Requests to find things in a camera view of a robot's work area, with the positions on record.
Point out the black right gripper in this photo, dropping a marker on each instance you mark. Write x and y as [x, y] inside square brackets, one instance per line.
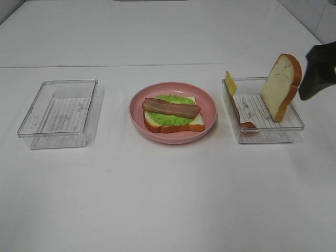
[320, 70]

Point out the bacon strip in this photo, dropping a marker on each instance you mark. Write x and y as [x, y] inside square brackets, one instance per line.
[247, 128]
[167, 108]

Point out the yellow cheese slice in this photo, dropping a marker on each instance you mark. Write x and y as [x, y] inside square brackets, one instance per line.
[230, 84]

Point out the bread slice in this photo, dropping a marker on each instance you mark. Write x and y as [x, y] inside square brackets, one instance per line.
[281, 86]
[196, 125]

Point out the green lettuce leaf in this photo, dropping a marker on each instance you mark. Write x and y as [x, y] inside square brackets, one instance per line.
[171, 120]

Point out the upright bread slice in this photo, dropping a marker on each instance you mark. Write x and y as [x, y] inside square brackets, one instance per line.
[281, 86]

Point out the clear right plastic container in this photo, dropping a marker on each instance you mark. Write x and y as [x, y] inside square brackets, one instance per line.
[252, 108]

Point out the clear plastic container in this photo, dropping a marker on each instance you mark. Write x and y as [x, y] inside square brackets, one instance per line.
[63, 114]
[252, 108]

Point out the pink plate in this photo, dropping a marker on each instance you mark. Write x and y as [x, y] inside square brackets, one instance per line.
[203, 99]

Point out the clear left plastic container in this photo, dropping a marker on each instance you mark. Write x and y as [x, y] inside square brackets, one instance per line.
[63, 114]

